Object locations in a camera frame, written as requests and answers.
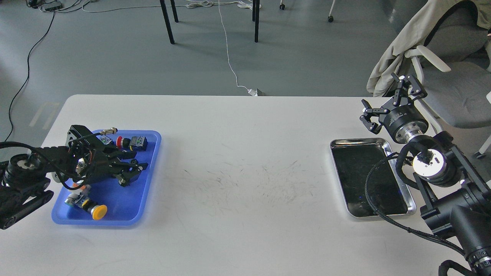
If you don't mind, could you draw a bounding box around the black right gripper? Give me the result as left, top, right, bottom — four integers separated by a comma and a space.
359, 73, 429, 144

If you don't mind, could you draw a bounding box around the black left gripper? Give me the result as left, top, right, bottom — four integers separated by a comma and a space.
65, 125, 148, 187

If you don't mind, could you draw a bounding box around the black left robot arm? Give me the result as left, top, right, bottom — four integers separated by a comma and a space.
0, 125, 148, 229

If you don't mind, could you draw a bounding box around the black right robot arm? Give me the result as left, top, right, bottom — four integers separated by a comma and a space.
360, 74, 491, 276

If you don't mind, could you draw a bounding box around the blue plastic tray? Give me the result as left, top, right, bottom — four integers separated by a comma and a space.
51, 130, 161, 227

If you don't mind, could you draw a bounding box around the silver metal tray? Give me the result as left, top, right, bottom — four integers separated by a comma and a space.
330, 138, 416, 220

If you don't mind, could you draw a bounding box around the orange white connector block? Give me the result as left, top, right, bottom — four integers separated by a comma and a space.
72, 185, 91, 197

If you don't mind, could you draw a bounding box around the beige jacket on chair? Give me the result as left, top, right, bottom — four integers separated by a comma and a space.
366, 0, 460, 97

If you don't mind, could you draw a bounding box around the grey office chair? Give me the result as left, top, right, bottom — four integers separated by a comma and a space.
399, 0, 491, 158

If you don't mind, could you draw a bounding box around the white power adapter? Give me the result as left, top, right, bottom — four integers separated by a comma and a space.
247, 89, 265, 97

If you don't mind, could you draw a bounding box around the black table leg left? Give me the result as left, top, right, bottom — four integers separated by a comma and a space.
159, 0, 179, 45

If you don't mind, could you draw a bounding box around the black table leg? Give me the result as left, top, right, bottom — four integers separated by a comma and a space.
159, 0, 179, 45
252, 0, 260, 43

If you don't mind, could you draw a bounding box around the black table leg right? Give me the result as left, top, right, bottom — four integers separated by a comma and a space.
252, 0, 260, 43

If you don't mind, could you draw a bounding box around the red push button switch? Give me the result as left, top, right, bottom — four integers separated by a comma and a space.
115, 136, 148, 151

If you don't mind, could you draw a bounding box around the yellow push button switch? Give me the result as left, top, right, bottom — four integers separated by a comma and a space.
64, 193, 108, 220

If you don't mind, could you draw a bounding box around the white cable on floor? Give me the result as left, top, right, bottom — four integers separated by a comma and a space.
186, 0, 262, 92

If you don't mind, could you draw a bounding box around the black cable on floor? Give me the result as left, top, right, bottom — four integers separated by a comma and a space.
2, 0, 92, 143

